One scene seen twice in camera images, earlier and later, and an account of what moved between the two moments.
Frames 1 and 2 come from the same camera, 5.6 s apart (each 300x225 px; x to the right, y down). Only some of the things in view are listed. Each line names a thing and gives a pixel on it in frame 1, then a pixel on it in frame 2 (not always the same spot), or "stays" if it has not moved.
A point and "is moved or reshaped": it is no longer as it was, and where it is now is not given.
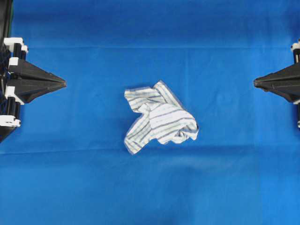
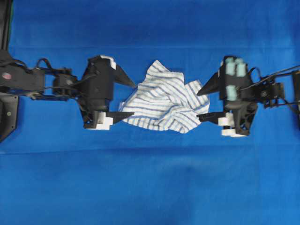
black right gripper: x=285 y=82 → x=233 y=76
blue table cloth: x=66 y=163 stays
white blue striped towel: x=161 y=115 is moved or reshaped
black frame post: x=4 y=23 stays
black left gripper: x=27 y=81 → x=95 y=87
